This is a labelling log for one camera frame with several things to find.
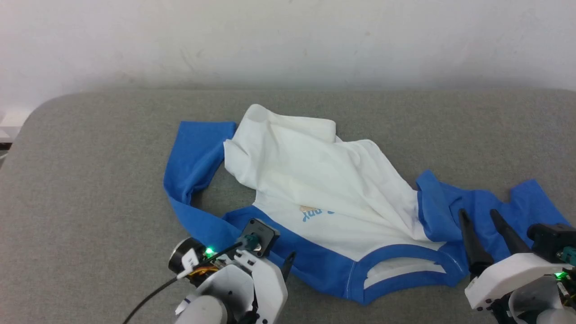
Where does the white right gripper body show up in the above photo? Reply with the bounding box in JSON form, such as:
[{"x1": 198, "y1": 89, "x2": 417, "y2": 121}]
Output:
[{"x1": 464, "y1": 252, "x2": 573, "y2": 312}]

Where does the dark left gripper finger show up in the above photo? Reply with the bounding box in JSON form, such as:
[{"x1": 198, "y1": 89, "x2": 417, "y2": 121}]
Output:
[{"x1": 281, "y1": 251, "x2": 297, "y2": 282}]

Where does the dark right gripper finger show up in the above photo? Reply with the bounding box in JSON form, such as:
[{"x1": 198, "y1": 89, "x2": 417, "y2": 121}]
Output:
[
  {"x1": 489, "y1": 209, "x2": 532, "y2": 256},
  {"x1": 458, "y1": 208, "x2": 495, "y2": 277}
]

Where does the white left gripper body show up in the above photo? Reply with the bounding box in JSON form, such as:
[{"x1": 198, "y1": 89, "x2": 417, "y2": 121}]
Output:
[{"x1": 205, "y1": 250, "x2": 289, "y2": 324}]

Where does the white and blue t-shirt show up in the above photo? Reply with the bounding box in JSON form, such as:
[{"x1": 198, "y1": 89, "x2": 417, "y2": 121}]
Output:
[{"x1": 162, "y1": 103, "x2": 570, "y2": 306}]

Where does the grey fabric sofa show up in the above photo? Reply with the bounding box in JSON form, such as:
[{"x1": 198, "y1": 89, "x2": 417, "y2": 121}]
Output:
[{"x1": 0, "y1": 87, "x2": 576, "y2": 324}]

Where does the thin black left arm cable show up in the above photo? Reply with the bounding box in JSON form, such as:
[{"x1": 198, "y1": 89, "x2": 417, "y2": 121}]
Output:
[{"x1": 121, "y1": 241, "x2": 247, "y2": 324}]

